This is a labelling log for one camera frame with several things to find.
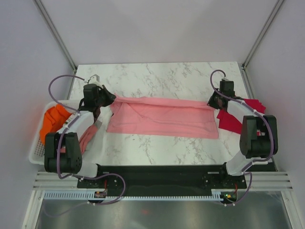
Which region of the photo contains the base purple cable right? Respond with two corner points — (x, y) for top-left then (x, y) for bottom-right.
(219, 171), (254, 208)

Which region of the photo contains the white slotted cable duct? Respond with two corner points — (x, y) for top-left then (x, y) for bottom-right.
(43, 190), (231, 201)

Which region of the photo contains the light pink t-shirt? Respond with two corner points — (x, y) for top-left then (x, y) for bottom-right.
(107, 97), (219, 139)

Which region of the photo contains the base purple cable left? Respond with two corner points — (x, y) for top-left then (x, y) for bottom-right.
(81, 173), (127, 206)

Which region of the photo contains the folded red t-shirt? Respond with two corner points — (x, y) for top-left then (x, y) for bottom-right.
(217, 99), (266, 134)

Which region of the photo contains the right aluminium frame post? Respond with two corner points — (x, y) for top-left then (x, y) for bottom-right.
(241, 0), (285, 71)

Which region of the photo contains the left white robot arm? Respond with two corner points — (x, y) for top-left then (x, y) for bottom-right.
(44, 83), (116, 187)

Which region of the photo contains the white plastic laundry basket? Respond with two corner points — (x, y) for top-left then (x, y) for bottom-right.
(29, 99), (81, 166)

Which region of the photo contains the left aluminium frame post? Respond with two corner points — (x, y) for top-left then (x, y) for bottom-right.
(33, 0), (77, 73)

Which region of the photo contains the white printed t-shirt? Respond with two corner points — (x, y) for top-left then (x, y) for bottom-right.
(62, 114), (75, 128)

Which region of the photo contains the orange t-shirt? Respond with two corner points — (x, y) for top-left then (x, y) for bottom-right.
(40, 104), (72, 145)

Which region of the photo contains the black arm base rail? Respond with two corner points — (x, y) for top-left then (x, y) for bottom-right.
(77, 165), (247, 196)

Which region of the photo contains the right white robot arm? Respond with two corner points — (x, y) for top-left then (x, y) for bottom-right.
(208, 79), (278, 188)

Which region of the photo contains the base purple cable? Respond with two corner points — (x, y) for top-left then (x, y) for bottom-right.
(81, 173), (127, 206)
(219, 171), (254, 208)

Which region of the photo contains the dusty rose t-shirt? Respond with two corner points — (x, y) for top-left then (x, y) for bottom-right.
(61, 124), (100, 155)

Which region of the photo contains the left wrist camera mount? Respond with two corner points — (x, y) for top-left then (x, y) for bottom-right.
(84, 74), (102, 87)

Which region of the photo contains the aluminium frame post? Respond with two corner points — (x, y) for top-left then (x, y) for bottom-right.
(33, 0), (77, 73)
(241, 0), (285, 71)

